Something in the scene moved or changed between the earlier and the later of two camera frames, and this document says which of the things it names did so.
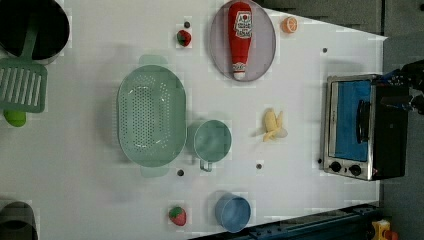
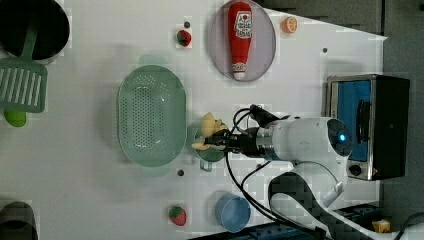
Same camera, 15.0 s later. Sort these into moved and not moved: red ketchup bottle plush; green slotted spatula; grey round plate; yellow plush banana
Moved: yellow plush banana
Not moved: red ketchup bottle plush; green slotted spatula; grey round plate
